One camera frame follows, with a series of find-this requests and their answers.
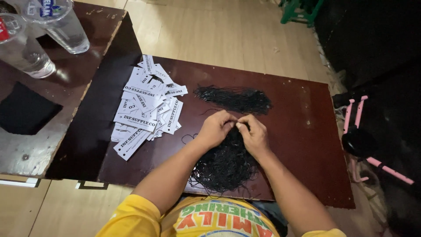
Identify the person's right hand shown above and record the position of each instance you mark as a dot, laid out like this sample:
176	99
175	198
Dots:
254	135

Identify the person's left hand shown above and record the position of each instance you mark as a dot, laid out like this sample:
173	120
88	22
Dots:
213	130

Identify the person's left fingers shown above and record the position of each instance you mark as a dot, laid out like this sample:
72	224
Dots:
228	119

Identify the dark brown wooden board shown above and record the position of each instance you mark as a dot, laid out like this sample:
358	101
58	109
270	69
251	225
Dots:
296	138

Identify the pile of white paper tags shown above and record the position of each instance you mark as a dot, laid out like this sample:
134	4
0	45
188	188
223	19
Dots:
148	105

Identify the person's yellow printed shirt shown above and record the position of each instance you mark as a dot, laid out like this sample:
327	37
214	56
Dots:
197	219

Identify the green plastic stool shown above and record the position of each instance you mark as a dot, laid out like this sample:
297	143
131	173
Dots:
297	11

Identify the pink children's bicycle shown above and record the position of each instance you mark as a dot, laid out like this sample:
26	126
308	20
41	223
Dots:
361	141

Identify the worn wooden side table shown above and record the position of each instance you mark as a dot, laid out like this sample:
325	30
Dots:
49	98

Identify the clear plastic cup blue label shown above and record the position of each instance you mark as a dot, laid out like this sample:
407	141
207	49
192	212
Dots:
62	28

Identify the black square cloth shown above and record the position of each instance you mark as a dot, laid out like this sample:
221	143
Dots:
24	110

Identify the clear plastic cup red label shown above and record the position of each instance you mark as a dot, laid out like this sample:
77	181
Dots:
21	49

